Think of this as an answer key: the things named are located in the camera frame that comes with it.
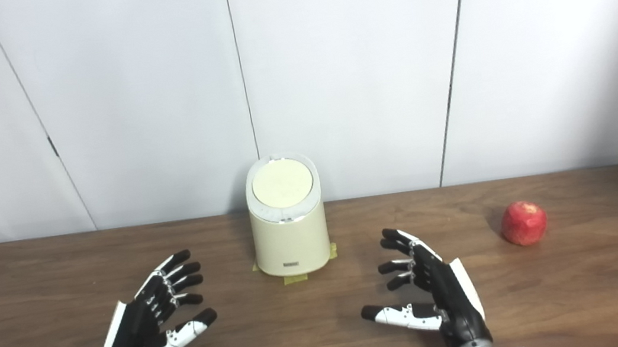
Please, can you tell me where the red apple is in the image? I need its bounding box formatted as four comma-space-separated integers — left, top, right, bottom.
498, 197, 551, 249

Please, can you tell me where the cream round bin lid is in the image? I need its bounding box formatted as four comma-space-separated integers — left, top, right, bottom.
249, 155, 316, 210

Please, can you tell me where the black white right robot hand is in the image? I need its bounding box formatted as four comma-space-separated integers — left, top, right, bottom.
351, 217, 495, 347

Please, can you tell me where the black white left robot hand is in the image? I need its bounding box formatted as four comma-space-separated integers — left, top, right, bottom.
84, 246, 222, 347

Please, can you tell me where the cream-colored bin body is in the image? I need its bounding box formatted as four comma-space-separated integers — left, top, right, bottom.
241, 149, 334, 281

